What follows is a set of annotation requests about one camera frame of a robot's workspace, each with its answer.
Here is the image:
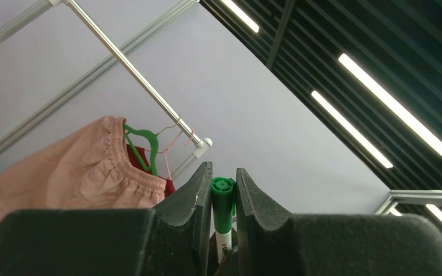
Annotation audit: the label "metal clothes rack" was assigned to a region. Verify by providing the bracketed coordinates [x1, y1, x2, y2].
[0, 1, 213, 179]

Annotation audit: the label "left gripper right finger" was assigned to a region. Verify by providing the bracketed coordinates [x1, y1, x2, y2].
[236, 168, 442, 275]

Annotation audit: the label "dark red garment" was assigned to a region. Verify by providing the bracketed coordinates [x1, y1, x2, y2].
[125, 144, 176, 198]

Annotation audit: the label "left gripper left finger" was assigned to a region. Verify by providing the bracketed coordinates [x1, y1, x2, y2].
[0, 162, 212, 275]

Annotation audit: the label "pink clothes hanger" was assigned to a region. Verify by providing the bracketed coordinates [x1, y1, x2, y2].
[156, 119, 185, 181]

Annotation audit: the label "green marker cap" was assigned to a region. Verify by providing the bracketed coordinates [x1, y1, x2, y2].
[211, 177, 237, 234]

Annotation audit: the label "green clothes hanger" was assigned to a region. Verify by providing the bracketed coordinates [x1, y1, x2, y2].
[122, 124, 160, 177]

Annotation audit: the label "whiteboard marker white body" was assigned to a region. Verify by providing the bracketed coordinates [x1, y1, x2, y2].
[215, 231, 233, 264]

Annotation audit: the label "pink garment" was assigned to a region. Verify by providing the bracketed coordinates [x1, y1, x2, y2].
[0, 116, 166, 221]

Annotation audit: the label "ceiling light strips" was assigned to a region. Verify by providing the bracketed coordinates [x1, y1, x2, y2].
[220, 0, 442, 244]

